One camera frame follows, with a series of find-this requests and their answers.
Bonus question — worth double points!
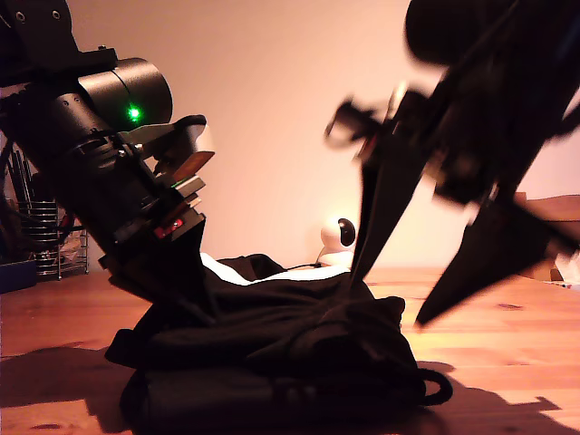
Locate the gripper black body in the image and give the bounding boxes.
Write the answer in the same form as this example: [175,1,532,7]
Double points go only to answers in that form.
[52,144,208,269]

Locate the black shorts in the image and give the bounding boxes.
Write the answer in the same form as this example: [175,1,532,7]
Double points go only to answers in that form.
[104,251,455,435]

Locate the crumpled clear plastic bag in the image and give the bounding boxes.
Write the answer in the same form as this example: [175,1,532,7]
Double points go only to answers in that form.
[58,226,90,268]

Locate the white tissue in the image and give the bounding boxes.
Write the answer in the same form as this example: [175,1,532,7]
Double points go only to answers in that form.
[553,251,580,286]

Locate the wooden chair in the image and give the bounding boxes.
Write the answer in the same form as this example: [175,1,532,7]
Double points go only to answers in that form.
[514,192,580,282]

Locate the black chopstick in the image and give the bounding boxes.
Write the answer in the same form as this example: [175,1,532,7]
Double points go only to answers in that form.
[20,151,35,203]
[7,149,23,203]

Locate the navy blue box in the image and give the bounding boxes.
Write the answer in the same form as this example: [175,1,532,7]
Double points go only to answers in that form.
[0,259,38,295]

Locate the white security camera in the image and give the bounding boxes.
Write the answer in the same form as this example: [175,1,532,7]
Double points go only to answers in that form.
[319,217,360,269]

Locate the arm grey camera box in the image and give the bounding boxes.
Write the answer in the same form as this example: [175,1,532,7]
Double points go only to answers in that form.
[324,95,387,151]
[118,114,216,183]

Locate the chrome wire utensil holder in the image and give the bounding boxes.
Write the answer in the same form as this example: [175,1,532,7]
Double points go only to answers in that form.
[17,198,90,280]

